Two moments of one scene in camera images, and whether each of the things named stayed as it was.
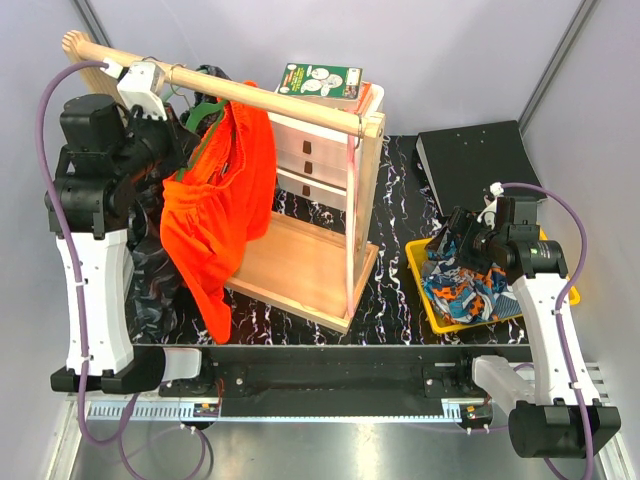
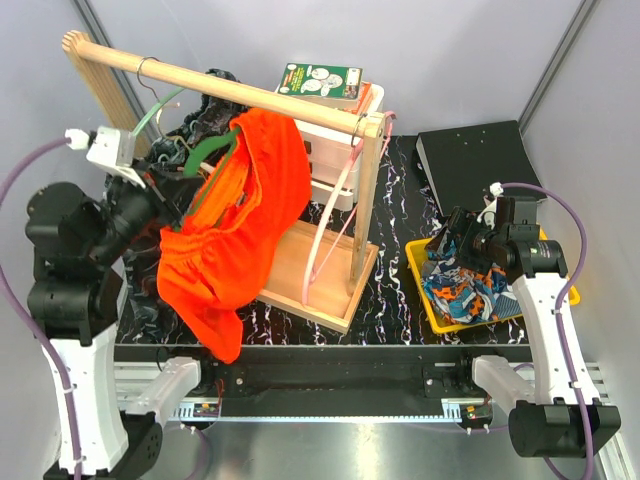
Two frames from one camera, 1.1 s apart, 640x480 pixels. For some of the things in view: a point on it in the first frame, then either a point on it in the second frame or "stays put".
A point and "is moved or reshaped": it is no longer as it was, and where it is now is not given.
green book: (338, 84) stays put
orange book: (366, 99) stays put
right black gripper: (463, 222) stays put
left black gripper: (182, 144) → (170, 195)
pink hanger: (352, 144) → (354, 155)
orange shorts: (223, 199) is moved or reshaped
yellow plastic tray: (415, 251) stays put
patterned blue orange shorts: (463, 292) stays put
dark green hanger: (215, 107) → (227, 136)
